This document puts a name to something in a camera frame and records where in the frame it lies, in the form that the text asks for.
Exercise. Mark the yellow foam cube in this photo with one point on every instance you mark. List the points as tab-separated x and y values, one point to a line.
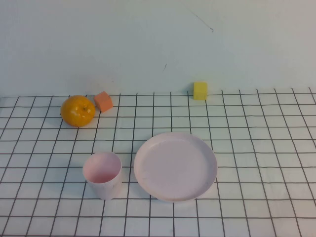
200	90

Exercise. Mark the orange foam cube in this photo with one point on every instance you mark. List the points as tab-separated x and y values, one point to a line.
103	102

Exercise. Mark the pink round plate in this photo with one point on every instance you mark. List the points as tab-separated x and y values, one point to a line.
175	168

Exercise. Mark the orange fruit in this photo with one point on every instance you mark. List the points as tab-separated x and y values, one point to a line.
77	111

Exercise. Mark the white grid tablecloth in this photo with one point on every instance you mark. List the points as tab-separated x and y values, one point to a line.
259	172

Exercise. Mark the pink plastic cup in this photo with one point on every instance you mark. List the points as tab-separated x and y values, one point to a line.
105	187

